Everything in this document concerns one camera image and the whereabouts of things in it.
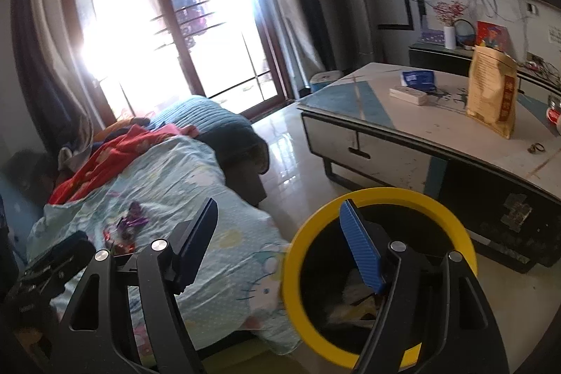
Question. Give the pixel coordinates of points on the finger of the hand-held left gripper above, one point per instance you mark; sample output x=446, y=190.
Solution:
x=74, y=244

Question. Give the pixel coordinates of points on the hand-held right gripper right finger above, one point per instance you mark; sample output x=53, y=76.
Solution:
x=361, y=247

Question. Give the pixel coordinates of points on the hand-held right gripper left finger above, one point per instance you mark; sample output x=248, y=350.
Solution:
x=193, y=247

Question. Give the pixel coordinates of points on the pink foil candy wrapper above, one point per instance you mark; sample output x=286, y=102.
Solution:
x=115, y=238

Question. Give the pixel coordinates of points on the white plastic bag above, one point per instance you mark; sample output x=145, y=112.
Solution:
x=353, y=288

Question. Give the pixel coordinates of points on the black bin with yellow rim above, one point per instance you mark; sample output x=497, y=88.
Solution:
x=307, y=234

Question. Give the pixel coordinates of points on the purple candy wrapper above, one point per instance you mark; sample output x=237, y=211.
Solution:
x=133, y=215

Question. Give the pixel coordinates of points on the yellow snack packet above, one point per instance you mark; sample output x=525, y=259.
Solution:
x=350, y=312

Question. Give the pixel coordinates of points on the light blue printed blanket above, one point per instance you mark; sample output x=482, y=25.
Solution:
x=219, y=190

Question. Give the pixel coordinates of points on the pile of clothes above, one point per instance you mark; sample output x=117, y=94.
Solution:
x=87, y=146

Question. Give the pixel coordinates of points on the red printed blanket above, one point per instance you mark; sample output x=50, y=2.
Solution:
x=118, y=155

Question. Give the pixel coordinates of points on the dark sofa with blue cover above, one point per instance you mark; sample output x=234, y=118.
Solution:
x=219, y=124

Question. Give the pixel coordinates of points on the white and blue coffee table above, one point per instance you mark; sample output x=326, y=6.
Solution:
x=394, y=124

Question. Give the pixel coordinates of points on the small blue and white bin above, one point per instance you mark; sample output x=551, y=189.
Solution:
x=325, y=81

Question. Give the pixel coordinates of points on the blue tissue pack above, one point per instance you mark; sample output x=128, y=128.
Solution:
x=418, y=79

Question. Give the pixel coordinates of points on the dark blue and beige curtain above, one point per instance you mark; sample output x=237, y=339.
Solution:
x=39, y=63

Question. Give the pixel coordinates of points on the yellow paper bag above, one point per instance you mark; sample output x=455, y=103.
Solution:
x=491, y=93

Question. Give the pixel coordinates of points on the dark television cabinet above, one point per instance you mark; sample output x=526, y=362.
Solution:
x=438, y=56

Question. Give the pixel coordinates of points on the purple box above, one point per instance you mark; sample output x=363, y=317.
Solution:
x=431, y=35

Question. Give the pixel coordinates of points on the white vase with pink flowers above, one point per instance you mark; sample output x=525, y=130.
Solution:
x=450, y=39

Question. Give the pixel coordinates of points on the dark round basket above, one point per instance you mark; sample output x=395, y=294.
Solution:
x=464, y=36

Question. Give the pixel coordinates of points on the small red jar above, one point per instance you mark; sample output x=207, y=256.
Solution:
x=554, y=111

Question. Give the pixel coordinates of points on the brown framed window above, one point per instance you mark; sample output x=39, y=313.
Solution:
x=131, y=6

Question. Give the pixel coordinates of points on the red box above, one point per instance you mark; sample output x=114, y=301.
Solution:
x=491, y=34

